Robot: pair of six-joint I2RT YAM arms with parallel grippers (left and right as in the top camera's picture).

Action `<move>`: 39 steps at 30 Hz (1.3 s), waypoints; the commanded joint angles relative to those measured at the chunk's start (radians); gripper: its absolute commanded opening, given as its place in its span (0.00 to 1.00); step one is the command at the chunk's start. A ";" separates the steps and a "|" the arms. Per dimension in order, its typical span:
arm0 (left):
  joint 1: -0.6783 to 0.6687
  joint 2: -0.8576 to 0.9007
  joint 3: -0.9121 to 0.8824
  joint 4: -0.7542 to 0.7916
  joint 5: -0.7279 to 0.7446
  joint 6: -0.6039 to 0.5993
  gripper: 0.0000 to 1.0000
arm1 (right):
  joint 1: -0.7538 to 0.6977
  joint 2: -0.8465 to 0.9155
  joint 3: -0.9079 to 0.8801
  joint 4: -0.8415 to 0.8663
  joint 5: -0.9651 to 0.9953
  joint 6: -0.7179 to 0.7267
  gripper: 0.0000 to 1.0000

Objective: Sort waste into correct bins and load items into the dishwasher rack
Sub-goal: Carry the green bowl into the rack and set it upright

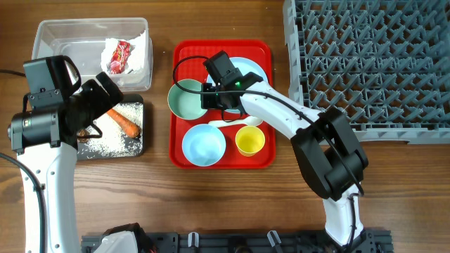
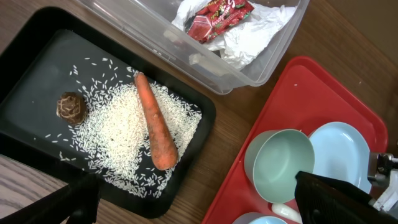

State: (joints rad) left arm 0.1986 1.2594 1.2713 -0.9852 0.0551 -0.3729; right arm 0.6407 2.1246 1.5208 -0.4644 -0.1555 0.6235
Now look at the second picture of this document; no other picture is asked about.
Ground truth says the red serving tray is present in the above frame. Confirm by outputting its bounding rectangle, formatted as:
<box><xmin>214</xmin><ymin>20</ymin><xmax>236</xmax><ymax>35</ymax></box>
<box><xmin>203</xmin><ymin>56</ymin><xmax>389</xmax><ymax>224</ymax></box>

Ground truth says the light blue bowl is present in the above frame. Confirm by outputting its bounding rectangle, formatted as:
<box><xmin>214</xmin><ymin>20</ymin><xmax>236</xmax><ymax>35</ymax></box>
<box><xmin>232</xmin><ymin>212</ymin><xmax>287</xmax><ymax>224</ymax></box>

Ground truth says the mint green bowl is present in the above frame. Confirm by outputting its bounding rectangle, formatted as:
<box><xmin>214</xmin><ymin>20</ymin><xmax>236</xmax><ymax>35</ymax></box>
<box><xmin>244</xmin><ymin>129</ymin><xmax>315</xmax><ymax>203</ymax></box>

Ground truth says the brown mushroom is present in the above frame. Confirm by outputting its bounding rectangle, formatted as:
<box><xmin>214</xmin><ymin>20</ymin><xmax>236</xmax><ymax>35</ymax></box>
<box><xmin>56</xmin><ymin>92</ymin><xmax>88</xmax><ymax>125</ymax></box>

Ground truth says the white plastic spoon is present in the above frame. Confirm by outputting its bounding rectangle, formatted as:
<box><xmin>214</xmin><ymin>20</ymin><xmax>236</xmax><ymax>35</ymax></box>
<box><xmin>271</xmin><ymin>203</ymin><xmax>303</xmax><ymax>224</ymax></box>

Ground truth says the white rice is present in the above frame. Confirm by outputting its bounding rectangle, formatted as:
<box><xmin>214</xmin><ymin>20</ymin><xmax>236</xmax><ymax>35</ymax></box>
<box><xmin>33</xmin><ymin>57</ymin><xmax>203</xmax><ymax>199</ymax></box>

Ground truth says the white tissue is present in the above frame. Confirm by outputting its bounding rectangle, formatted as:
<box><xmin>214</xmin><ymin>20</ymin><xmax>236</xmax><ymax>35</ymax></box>
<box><xmin>172</xmin><ymin>1</ymin><xmax>296</xmax><ymax>70</ymax></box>

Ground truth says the red snack wrapper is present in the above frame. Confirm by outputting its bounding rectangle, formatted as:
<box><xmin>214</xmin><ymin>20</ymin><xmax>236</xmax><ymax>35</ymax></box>
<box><xmin>184</xmin><ymin>0</ymin><xmax>254</xmax><ymax>44</ymax></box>

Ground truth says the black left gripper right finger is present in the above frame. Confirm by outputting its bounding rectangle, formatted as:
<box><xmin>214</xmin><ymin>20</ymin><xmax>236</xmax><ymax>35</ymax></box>
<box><xmin>295</xmin><ymin>171</ymin><xmax>397</xmax><ymax>224</ymax></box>

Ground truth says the light blue plate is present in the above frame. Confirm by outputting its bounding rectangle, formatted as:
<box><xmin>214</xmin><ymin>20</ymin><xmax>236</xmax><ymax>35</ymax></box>
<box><xmin>309</xmin><ymin>121</ymin><xmax>371</xmax><ymax>193</ymax></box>

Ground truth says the orange carrot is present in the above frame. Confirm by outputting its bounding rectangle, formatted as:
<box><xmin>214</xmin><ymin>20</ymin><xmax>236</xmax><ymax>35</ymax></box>
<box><xmin>134</xmin><ymin>72</ymin><xmax>178</xmax><ymax>170</ymax></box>

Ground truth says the clear plastic bin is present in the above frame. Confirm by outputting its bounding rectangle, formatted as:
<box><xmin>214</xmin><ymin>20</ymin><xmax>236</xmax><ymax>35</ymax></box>
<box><xmin>81</xmin><ymin>0</ymin><xmax>310</xmax><ymax>95</ymax></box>

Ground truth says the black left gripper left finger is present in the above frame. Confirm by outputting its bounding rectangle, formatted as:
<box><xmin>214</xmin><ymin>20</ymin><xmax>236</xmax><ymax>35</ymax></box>
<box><xmin>1</xmin><ymin>174</ymin><xmax>100</xmax><ymax>224</ymax></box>

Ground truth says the black tray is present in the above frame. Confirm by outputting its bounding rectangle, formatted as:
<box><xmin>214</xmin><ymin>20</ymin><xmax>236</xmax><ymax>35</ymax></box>
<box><xmin>1</xmin><ymin>7</ymin><xmax>216</xmax><ymax>218</ymax></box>

